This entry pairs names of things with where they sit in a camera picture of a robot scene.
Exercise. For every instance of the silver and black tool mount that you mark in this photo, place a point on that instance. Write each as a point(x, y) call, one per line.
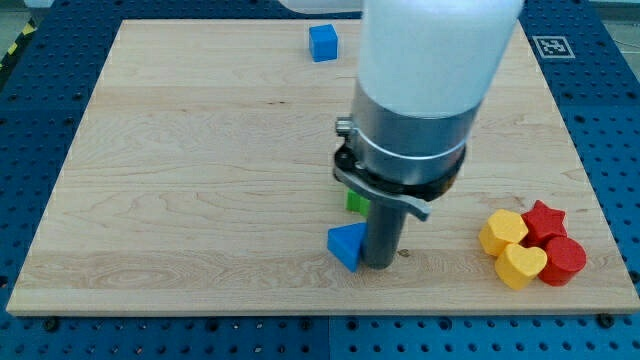
point(400, 161)

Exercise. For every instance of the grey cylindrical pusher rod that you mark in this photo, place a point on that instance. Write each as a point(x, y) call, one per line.
point(384, 227)

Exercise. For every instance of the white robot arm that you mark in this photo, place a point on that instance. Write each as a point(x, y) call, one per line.
point(424, 69)

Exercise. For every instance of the red star block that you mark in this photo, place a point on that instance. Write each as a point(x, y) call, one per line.
point(543, 223)

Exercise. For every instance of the green block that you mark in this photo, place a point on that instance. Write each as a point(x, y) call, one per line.
point(356, 203)

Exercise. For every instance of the blue triangle block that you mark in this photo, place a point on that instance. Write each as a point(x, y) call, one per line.
point(345, 242)

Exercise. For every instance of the yellow hexagon block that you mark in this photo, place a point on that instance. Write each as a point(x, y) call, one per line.
point(502, 228)

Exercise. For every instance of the yellow heart block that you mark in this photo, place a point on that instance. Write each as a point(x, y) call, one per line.
point(517, 266)

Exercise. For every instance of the blue cube block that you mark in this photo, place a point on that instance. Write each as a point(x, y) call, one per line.
point(323, 43)

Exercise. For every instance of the fiducial marker tag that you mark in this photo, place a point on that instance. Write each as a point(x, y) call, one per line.
point(553, 47)

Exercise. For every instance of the red cylinder block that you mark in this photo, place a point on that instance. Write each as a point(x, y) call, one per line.
point(565, 259)

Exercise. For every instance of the wooden board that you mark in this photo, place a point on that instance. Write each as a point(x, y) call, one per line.
point(199, 183)

